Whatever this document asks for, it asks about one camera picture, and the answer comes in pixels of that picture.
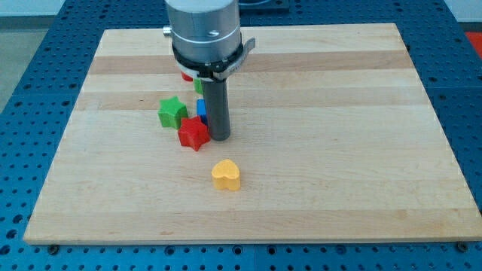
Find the black clamp ring with lever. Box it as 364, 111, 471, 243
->
172, 38, 255, 81

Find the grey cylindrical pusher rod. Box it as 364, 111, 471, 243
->
201, 80, 230, 141

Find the red star block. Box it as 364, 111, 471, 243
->
178, 116, 210, 151

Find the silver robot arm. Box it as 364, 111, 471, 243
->
163, 0, 256, 141

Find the green star block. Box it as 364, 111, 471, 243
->
157, 96, 188, 129

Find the small green block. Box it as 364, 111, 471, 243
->
193, 79, 203, 95

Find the blue block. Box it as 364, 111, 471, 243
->
197, 99, 208, 125

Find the small red block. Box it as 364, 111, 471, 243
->
181, 72, 193, 82

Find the yellow heart block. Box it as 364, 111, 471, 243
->
211, 159, 241, 191

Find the wooden board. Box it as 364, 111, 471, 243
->
23, 23, 481, 245

